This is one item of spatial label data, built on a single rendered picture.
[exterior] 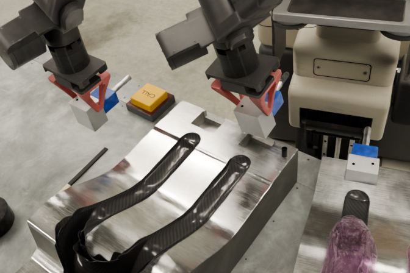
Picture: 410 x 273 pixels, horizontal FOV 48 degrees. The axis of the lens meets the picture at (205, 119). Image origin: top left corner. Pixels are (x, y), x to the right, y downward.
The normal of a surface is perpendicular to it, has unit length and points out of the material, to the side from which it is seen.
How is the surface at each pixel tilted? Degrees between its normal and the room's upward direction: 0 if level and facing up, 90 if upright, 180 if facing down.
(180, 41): 45
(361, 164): 0
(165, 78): 0
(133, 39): 0
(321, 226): 29
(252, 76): 12
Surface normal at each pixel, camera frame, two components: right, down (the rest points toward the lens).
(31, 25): 0.22, -0.40
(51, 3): -0.62, 0.44
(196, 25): -0.02, -0.04
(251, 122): -0.56, 0.71
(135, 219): 0.18, -0.92
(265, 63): -0.31, -0.66
